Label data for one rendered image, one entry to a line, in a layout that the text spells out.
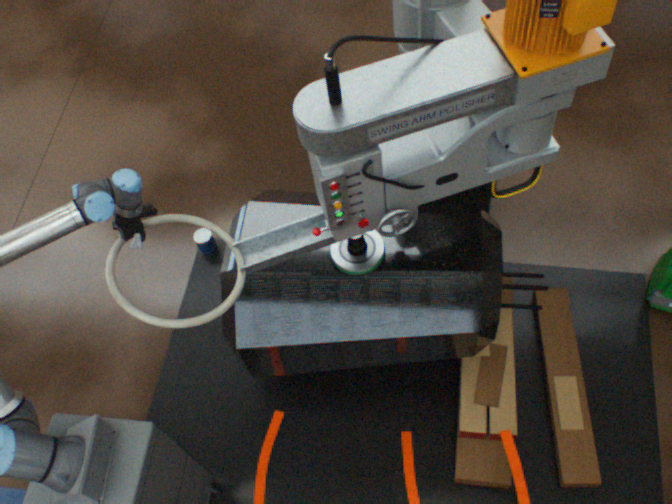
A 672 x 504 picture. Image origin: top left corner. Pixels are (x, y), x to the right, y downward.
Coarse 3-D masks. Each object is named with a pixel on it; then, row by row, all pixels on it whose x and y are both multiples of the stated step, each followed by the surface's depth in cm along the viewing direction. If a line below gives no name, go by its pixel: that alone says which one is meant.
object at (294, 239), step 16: (288, 224) 251; (304, 224) 253; (320, 224) 254; (240, 240) 250; (256, 240) 251; (272, 240) 253; (288, 240) 252; (304, 240) 251; (320, 240) 245; (256, 256) 251; (272, 256) 244; (288, 256) 247
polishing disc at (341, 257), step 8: (368, 232) 271; (376, 232) 271; (344, 240) 271; (368, 240) 269; (376, 240) 269; (336, 248) 269; (344, 248) 269; (368, 248) 267; (376, 248) 267; (336, 256) 267; (344, 256) 267; (352, 256) 266; (360, 256) 266; (368, 256) 265; (376, 256) 265; (344, 264) 265; (352, 264) 264; (360, 264) 264; (368, 264) 264; (376, 264) 264
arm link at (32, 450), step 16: (0, 432) 212; (16, 432) 215; (32, 432) 219; (0, 448) 209; (16, 448) 211; (32, 448) 214; (48, 448) 218; (0, 464) 209; (16, 464) 211; (32, 464) 213; (48, 464) 216; (32, 480) 217
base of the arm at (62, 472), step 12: (60, 444) 221; (72, 444) 223; (84, 444) 225; (60, 456) 219; (72, 456) 220; (84, 456) 222; (48, 468) 216; (60, 468) 218; (72, 468) 219; (48, 480) 218; (60, 480) 218; (72, 480) 219; (60, 492) 222
